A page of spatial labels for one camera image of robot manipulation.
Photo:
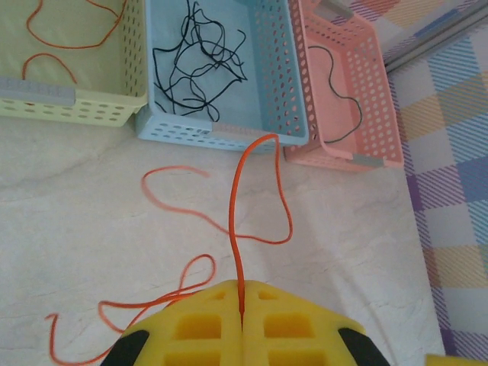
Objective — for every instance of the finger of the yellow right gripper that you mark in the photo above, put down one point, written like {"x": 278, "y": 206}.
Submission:
{"x": 457, "y": 361}

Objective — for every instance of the pink perforated plastic basket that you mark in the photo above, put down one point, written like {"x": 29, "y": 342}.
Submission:
{"x": 316, "y": 95}

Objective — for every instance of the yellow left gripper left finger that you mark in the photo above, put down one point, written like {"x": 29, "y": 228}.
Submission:
{"x": 198, "y": 328}

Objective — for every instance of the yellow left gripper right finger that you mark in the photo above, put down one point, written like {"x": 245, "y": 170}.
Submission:
{"x": 305, "y": 331}

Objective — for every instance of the aluminium frame post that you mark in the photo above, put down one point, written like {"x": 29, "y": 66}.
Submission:
{"x": 438, "y": 38}

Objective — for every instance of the light blue perforated plastic basket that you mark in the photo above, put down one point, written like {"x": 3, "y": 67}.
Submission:
{"x": 244, "y": 106}

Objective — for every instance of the pale green perforated plastic basket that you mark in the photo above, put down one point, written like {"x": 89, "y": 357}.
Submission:
{"x": 76, "y": 23}

